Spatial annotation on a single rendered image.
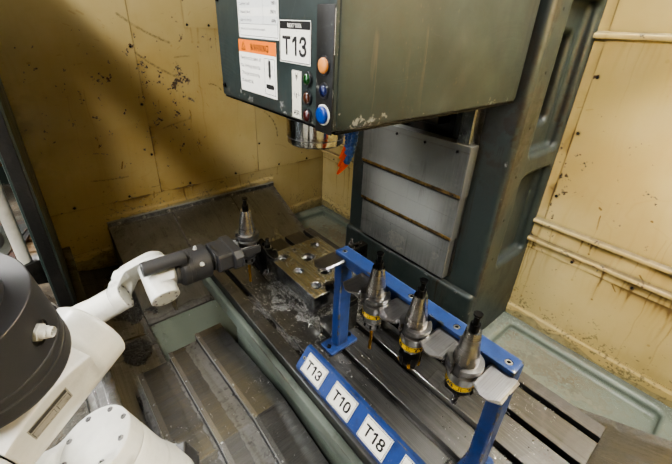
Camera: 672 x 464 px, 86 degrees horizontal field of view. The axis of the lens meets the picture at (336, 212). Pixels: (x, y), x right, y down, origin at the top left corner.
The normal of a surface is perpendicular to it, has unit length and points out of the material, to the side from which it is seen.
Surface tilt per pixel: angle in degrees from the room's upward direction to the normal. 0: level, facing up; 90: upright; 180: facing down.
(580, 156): 90
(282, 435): 7
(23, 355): 98
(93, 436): 18
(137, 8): 90
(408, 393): 0
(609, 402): 0
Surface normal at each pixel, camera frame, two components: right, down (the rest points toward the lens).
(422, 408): 0.04, -0.89
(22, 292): 0.13, -0.73
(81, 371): 0.95, 0.29
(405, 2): 0.64, 0.37
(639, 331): -0.77, 0.26
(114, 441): -0.22, -0.78
